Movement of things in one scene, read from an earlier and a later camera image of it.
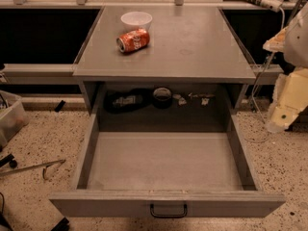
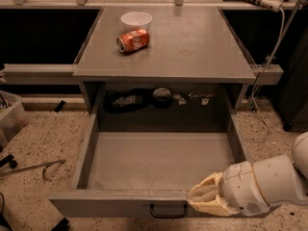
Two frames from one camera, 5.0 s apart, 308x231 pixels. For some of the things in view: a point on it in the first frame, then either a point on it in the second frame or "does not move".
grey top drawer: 166,175 does not move
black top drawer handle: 169,216 does not move
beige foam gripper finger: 290,99 → 233,192
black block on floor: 60,105 does not move
